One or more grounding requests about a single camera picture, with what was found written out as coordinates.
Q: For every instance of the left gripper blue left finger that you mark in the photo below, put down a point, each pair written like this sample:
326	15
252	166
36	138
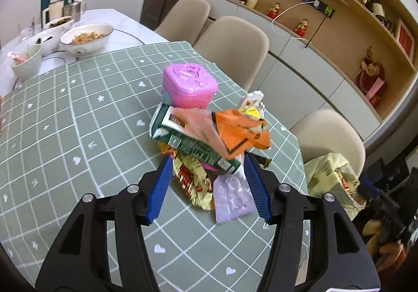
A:
160	180

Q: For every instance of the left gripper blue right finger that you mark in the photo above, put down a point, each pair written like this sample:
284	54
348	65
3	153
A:
259	192

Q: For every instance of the purple translucent wrapper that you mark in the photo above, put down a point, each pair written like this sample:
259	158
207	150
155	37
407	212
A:
232	197

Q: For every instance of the gold yellow snack wrapper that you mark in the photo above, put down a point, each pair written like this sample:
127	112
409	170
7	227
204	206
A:
191	177

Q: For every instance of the green snack bag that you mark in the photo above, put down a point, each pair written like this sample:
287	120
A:
168	128

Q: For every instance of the orange plastic bag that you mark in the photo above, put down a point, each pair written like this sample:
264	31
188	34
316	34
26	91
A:
228	132

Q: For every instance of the person right hand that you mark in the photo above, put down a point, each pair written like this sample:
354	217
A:
390	252

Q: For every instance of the white yellow toy container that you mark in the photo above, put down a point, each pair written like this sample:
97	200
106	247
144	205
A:
251	105

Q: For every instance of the beige chair near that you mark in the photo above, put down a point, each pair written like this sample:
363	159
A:
326	131

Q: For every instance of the beige chair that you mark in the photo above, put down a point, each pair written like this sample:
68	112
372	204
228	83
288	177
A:
236	46
185	21
326	131

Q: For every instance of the pink plastic box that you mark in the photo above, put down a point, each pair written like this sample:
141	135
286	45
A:
188	86

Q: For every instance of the red gift bag decoration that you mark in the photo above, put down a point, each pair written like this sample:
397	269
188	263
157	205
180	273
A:
371	79

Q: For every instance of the beige chair middle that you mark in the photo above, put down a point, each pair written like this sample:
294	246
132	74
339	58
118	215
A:
236	46

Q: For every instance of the beige chair far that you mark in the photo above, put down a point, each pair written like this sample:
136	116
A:
185	21

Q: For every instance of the large white bowl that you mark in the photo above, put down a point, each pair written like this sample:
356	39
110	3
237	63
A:
86	40

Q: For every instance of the right red figurine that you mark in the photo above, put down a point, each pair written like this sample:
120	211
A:
301	28

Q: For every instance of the red figurine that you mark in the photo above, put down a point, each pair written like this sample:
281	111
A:
301	28
274	11

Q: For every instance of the wooden shelf cabinet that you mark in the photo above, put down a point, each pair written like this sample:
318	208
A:
301	75

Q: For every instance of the small white bowl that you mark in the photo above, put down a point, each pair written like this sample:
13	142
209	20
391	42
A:
30	66

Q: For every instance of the left red figurine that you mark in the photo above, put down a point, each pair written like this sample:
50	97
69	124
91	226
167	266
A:
274	11

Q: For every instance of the steel mug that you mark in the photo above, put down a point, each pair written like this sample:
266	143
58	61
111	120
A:
75	10

